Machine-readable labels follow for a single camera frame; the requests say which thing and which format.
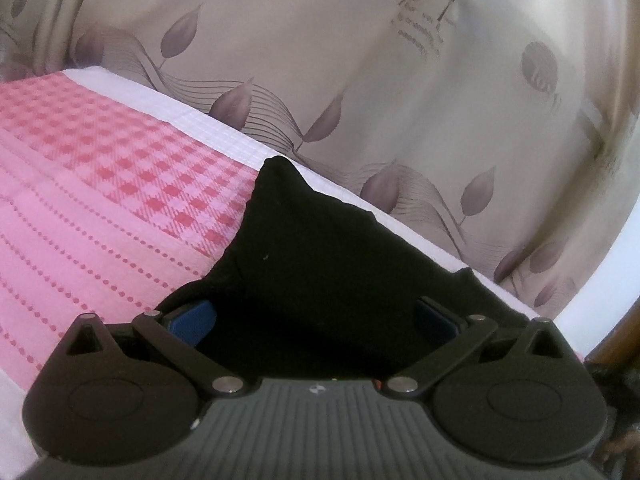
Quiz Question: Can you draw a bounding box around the black printed small shirt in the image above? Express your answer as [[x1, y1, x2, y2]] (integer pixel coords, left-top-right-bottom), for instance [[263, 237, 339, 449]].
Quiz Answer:
[[160, 156, 527, 379]]

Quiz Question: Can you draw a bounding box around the pink checked bed sheet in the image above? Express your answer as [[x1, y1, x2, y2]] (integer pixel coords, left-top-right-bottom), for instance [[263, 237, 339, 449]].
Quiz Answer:
[[0, 65, 584, 476]]

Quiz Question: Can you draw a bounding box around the brown wooden door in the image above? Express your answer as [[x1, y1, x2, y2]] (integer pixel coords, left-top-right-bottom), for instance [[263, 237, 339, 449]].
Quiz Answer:
[[585, 304, 639, 367]]

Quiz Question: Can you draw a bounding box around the beige leaf pattern curtain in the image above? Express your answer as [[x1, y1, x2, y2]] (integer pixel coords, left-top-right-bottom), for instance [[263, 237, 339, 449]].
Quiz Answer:
[[1, 0, 639, 316]]

